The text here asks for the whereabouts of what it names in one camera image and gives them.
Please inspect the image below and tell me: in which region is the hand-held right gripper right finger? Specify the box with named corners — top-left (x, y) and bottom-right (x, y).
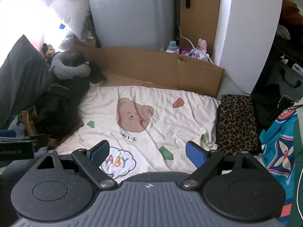
top-left (181, 141), bottom-right (259, 191)

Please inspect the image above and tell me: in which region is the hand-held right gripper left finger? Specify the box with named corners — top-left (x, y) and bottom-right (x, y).
top-left (35, 139), bottom-right (119, 191)

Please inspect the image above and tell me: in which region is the leopard print skirt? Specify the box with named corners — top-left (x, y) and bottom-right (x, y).
top-left (216, 95), bottom-right (259, 156)

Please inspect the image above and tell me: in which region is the pile of black clothes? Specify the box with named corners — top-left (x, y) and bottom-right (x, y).
top-left (34, 63), bottom-right (107, 139)

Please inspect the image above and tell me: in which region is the blue denim garment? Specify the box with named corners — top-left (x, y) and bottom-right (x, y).
top-left (8, 116), bottom-right (26, 136)

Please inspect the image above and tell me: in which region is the white bear printed blanket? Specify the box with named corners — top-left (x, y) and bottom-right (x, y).
top-left (54, 85), bottom-right (222, 180)

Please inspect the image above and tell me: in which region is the dark grey pillow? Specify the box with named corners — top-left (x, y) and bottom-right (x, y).
top-left (0, 34), bottom-right (54, 129)

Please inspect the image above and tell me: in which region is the brown fabric strip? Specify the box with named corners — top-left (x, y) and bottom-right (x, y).
top-left (46, 83), bottom-right (70, 91)

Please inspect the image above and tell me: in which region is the teal printed bag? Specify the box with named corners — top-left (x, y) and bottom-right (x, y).
top-left (258, 110), bottom-right (299, 226)

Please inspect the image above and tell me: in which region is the grey neck pillow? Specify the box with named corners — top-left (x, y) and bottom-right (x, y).
top-left (50, 51), bottom-right (91, 79)

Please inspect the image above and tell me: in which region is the small plush bear toy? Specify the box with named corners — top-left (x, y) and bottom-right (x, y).
top-left (41, 43), bottom-right (56, 61)

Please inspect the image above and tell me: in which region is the flattened cardboard sheet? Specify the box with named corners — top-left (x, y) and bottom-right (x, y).
top-left (72, 38), bottom-right (225, 97)

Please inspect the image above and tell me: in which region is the white purple plastic bag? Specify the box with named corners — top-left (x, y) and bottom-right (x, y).
top-left (179, 38), bottom-right (211, 63)

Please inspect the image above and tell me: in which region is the dark green cloth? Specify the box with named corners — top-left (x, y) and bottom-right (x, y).
top-left (287, 116), bottom-right (303, 227)

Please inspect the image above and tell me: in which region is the detergent bottle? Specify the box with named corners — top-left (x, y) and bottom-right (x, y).
top-left (166, 40), bottom-right (179, 53)

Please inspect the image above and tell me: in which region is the black bag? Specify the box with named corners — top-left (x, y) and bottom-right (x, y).
top-left (272, 63), bottom-right (303, 95)

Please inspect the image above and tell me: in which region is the tall cardboard box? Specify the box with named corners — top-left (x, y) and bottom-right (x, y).
top-left (179, 0), bottom-right (222, 59)

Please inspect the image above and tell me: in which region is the white pillow in plastic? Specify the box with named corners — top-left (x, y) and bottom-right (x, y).
top-left (39, 0), bottom-right (94, 40)

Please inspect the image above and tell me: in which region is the grey plastic-wrapped mattress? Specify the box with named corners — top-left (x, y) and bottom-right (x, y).
top-left (86, 0), bottom-right (183, 51)

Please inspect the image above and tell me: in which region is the white crumpled cloth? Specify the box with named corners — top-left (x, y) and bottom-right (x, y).
top-left (278, 25), bottom-right (291, 39)

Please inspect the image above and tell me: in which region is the thin white cord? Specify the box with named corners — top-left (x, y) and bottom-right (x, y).
top-left (278, 96), bottom-right (299, 110)

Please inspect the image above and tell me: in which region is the white cable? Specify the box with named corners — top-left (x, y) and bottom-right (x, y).
top-left (177, 22), bottom-right (211, 62)

